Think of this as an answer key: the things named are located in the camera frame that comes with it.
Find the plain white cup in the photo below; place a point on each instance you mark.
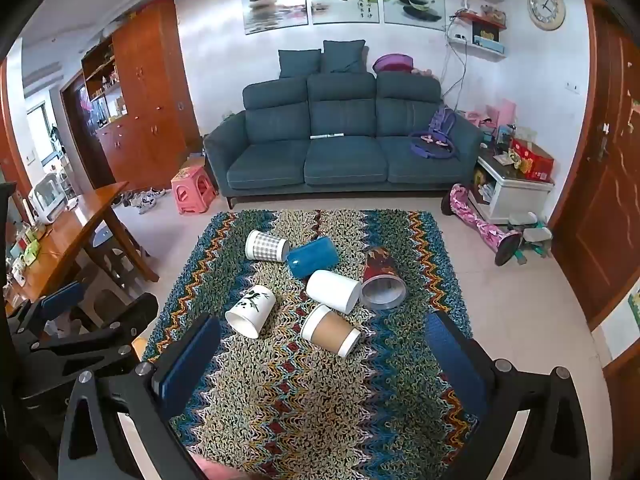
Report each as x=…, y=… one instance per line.
x=332, y=290

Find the round wall clock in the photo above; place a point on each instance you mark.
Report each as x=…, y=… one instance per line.
x=547, y=8

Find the pile of shoes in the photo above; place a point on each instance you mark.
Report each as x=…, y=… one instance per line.
x=145, y=201

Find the wooden cabinet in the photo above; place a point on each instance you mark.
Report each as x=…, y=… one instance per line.
x=145, y=100

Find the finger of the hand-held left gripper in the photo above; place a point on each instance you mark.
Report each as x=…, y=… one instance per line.
x=62, y=297
x=120, y=325

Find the teal fabric sofa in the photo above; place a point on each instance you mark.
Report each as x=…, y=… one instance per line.
x=345, y=160

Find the red wall shelf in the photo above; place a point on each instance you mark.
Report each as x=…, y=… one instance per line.
x=482, y=20

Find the teal cushion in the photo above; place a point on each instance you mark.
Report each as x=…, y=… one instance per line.
x=342, y=57
x=299, y=64

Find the stones and leaves wall picture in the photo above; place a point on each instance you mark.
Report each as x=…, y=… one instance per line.
x=414, y=1

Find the brown paper cup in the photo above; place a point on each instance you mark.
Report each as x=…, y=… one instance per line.
x=327, y=330

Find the multicoloured zigzag shag rug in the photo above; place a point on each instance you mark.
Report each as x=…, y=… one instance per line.
x=300, y=405

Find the white bamboo print cup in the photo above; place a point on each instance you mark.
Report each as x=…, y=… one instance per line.
x=252, y=310

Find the wooden table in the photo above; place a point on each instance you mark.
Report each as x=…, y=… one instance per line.
x=75, y=230

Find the white wall shelf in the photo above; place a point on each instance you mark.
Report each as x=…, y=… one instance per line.
x=477, y=46

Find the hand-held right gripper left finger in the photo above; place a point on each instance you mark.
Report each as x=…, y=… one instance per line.
x=186, y=360

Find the white remote control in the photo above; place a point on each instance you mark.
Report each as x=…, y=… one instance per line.
x=327, y=135

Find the purple backpack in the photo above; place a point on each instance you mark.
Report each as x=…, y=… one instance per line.
x=440, y=130

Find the wooden door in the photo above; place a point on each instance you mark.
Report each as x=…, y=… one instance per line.
x=600, y=185

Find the white side table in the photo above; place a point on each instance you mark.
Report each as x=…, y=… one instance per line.
x=520, y=200

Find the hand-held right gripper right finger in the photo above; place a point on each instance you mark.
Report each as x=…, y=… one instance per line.
x=457, y=360

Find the black stool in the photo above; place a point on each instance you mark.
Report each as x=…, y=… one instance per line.
x=112, y=255

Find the white countertop appliance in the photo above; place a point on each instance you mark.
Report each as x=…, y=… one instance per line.
x=47, y=200

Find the stacked stones wall picture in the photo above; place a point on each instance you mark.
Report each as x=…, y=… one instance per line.
x=276, y=5

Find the white checked cup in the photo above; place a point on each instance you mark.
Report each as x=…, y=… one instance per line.
x=267, y=246

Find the wall socket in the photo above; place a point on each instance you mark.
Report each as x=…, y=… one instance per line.
x=573, y=87

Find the red cardboard box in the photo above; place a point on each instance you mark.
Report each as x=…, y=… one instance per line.
x=532, y=160

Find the pink plastic stool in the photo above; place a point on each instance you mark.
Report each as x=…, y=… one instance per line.
x=192, y=187

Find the purple basket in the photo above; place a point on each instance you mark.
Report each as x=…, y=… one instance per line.
x=392, y=63

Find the red patterned cup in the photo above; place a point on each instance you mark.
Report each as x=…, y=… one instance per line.
x=381, y=272

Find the pink box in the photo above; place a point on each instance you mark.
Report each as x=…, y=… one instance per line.
x=502, y=115

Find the pink hoverboard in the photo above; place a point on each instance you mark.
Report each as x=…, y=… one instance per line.
x=475, y=220

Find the blue cup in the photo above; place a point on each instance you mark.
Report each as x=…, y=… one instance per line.
x=314, y=257

